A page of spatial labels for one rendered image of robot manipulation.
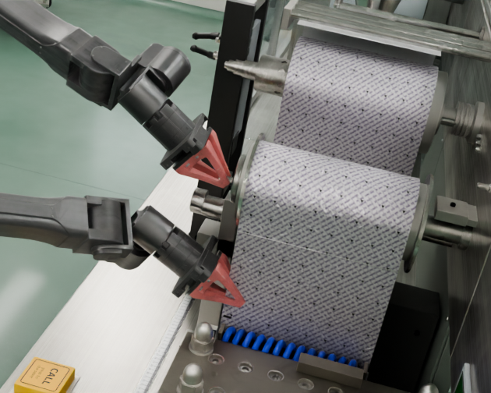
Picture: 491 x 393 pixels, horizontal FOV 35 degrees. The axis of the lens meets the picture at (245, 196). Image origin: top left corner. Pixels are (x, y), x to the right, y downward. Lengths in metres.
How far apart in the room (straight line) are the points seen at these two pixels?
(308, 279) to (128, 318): 0.41
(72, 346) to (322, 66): 0.62
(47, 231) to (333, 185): 0.40
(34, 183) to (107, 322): 2.39
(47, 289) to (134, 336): 1.68
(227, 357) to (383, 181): 0.34
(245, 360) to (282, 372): 0.06
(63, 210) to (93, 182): 2.71
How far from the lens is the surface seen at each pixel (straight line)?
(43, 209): 1.10
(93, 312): 1.45
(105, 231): 1.12
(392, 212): 1.11
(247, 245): 1.15
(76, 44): 1.18
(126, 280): 1.53
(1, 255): 3.25
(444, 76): 1.34
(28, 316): 2.92
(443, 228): 1.16
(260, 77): 1.35
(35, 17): 1.22
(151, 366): 1.34
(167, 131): 1.15
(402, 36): 1.33
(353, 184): 1.11
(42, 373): 1.28
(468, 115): 1.36
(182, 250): 1.16
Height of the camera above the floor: 1.76
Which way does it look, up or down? 27 degrees down
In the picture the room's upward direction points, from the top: 11 degrees clockwise
